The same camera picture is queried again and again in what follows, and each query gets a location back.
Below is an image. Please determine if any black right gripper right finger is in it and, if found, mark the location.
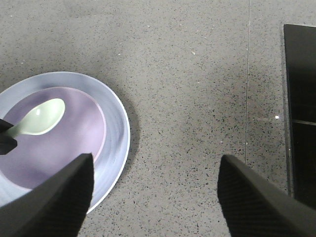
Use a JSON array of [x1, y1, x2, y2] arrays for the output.
[[217, 155, 316, 237]]

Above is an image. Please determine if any lilac plastic bowl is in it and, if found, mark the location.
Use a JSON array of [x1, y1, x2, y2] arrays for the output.
[[0, 87, 106, 189]]

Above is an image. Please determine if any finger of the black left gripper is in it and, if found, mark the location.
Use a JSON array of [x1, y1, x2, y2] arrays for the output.
[[0, 119, 13, 135], [0, 134, 17, 155]]

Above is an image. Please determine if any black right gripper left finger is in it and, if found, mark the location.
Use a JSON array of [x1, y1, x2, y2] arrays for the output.
[[0, 154, 94, 237]]

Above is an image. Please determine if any blue ceramic plate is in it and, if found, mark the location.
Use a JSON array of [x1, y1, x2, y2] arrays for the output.
[[0, 72, 130, 210]]

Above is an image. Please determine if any black glass gas stove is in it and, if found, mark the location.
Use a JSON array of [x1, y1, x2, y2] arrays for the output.
[[283, 24, 316, 208]]

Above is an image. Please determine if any pale green ceramic spoon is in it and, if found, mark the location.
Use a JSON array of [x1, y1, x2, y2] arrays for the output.
[[4, 98, 66, 138]]

